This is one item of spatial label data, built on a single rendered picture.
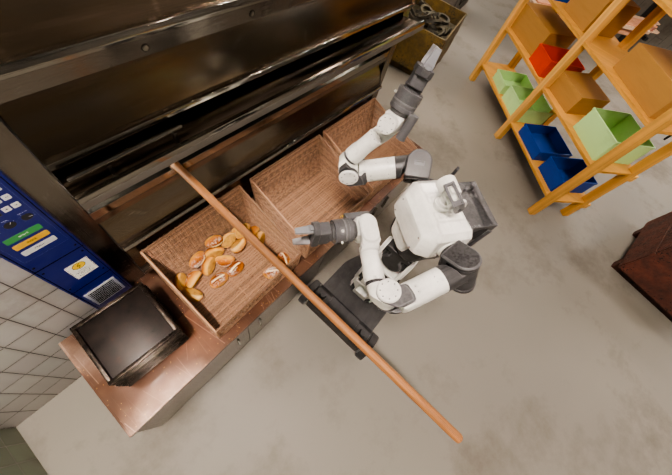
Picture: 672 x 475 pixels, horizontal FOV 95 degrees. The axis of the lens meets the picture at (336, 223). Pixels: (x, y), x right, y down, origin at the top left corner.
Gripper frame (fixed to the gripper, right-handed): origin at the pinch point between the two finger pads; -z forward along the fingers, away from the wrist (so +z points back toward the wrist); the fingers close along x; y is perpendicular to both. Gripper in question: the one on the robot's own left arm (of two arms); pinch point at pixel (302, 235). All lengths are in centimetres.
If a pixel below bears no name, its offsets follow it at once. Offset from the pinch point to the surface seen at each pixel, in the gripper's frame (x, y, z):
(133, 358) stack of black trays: 50, -20, -65
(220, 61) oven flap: -26, 55, -20
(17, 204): -11, 14, -75
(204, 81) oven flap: -22, 50, -26
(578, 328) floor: 128, -58, 243
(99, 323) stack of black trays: 50, -4, -78
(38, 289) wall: 32, 7, -91
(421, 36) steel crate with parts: 77, 263, 195
